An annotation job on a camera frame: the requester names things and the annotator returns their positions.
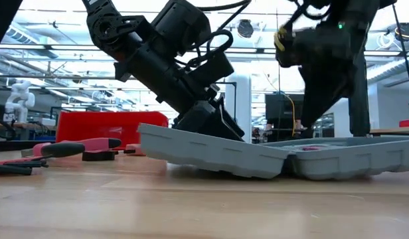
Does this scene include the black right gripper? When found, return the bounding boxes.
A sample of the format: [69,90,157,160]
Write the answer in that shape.
[276,28,358,129]

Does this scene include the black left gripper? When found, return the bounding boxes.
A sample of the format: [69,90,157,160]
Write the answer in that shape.
[115,43,245,142]

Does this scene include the grey plastic tool case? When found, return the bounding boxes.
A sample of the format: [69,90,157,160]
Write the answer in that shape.
[137,122,409,181]

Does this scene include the red handled pliers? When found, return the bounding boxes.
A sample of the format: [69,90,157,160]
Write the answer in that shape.
[20,137,122,163]

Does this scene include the red black bit holder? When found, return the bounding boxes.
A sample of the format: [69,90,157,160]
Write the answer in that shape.
[0,155,49,176]

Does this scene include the white round column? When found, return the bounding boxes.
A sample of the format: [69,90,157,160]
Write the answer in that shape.
[225,74,252,143]

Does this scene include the black monitor screen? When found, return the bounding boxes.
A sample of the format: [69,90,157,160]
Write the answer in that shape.
[265,93,305,121]

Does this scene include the black upright panel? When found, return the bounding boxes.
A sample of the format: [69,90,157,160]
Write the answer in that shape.
[349,49,371,137]

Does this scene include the person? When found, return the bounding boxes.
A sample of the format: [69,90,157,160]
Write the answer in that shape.
[263,118,307,144]

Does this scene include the wooden side table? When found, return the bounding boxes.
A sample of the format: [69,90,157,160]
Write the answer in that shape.
[370,126,409,136]

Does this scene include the thin black stand pole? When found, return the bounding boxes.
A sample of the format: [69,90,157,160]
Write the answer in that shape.
[391,3,409,104]

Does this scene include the red plastic box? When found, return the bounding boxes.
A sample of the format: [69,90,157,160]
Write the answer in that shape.
[55,111,169,151]

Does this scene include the long ceiling light bar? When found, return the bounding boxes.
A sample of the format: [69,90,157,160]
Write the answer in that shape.
[0,42,409,57]

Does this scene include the wooden background workbench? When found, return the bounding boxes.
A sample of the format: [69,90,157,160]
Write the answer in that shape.
[0,121,58,131]

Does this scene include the yellow hanging cable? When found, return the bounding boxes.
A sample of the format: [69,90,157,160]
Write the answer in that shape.
[284,94,297,137]

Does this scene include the black ceiling cable reel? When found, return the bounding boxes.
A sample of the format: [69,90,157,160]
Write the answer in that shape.
[236,19,255,39]
[394,22,409,42]

